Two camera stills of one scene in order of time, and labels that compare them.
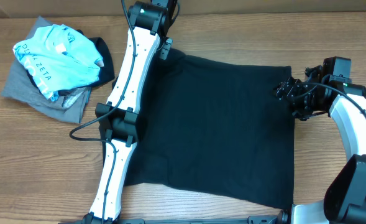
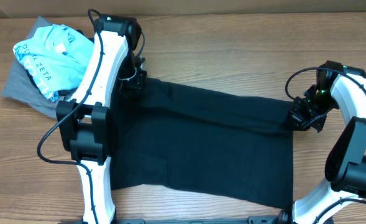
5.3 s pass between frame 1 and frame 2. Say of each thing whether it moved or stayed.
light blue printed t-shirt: stayed
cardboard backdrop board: stayed
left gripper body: moved
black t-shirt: moved
